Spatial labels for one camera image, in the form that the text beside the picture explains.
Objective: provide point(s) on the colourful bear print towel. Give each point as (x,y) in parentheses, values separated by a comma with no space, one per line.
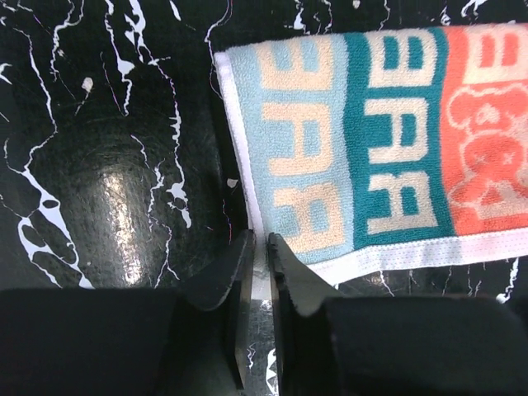
(384,150)

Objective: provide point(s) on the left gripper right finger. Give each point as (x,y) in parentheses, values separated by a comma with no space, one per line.
(304,358)

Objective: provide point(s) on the black marble pattern mat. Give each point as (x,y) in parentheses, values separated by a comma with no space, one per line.
(119,183)

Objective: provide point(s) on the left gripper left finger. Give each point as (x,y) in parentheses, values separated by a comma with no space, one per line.
(212,320)

